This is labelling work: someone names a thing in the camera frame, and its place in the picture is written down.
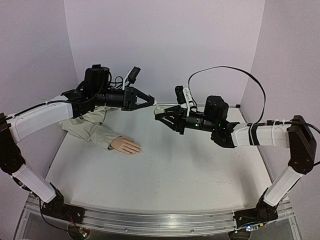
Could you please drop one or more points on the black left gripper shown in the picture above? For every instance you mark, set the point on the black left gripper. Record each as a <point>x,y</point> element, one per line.
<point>131,94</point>

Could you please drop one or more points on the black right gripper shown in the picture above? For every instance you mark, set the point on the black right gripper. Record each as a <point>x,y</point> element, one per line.
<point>180,121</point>

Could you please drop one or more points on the white nail polish bottle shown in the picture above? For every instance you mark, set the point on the white nail polish bottle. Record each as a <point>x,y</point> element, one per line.
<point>159,110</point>

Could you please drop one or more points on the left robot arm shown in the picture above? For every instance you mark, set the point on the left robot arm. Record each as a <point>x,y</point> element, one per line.
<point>80,112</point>

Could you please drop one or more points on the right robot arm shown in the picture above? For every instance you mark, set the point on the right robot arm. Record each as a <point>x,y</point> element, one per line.
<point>295,135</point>

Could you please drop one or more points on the mannequin hand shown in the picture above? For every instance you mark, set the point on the mannequin hand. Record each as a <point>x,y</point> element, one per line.
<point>125,145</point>

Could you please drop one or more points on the beige jacket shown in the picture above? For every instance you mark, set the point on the beige jacket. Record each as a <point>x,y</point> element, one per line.
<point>89,127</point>

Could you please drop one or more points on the aluminium back table rail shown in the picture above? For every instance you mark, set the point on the aluminium back table rail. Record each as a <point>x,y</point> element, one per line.
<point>202,105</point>

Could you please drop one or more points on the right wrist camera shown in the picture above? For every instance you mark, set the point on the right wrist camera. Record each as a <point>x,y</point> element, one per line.
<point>184,97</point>

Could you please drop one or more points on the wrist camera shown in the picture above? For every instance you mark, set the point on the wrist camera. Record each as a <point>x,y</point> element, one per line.
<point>184,97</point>
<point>131,77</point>

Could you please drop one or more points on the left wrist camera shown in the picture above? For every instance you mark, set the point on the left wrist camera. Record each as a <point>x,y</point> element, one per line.
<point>131,77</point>

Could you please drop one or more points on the aluminium front rail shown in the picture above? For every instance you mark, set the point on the aluminium front rail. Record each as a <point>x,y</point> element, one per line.
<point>162,224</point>

